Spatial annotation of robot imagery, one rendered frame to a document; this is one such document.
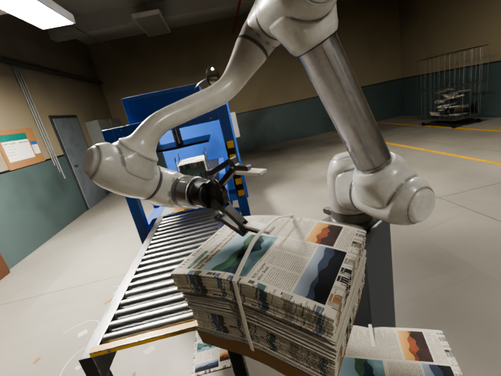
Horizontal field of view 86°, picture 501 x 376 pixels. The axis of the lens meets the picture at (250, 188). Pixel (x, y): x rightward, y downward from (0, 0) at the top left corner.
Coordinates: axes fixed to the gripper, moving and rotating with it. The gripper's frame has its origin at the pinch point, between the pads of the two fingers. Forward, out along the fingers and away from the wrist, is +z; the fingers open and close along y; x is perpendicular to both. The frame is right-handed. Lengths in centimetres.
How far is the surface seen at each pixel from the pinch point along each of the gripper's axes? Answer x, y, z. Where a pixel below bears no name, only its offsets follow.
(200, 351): -33, 138, -90
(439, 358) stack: -13, 45, 36
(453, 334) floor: -106, 129, 49
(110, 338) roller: 19, 55, -64
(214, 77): -117, -34, -105
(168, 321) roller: 5, 54, -48
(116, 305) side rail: 8, 56, -80
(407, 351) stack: -13, 45, 30
